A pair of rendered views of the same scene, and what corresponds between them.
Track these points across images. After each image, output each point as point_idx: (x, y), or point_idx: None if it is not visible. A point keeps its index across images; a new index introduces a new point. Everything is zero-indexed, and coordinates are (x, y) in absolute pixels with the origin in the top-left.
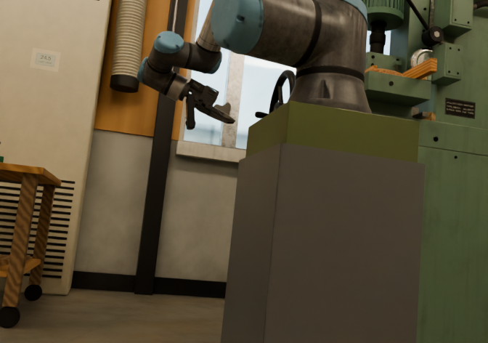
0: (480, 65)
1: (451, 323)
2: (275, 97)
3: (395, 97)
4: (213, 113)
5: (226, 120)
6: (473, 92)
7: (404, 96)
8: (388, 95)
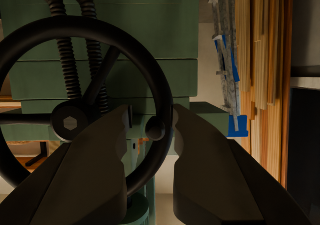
0: None
1: None
2: (140, 164)
3: (21, 109)
4: (78, 207)
5: (109, 115)
6: None
7: (18, 108)
8: (14, 111)
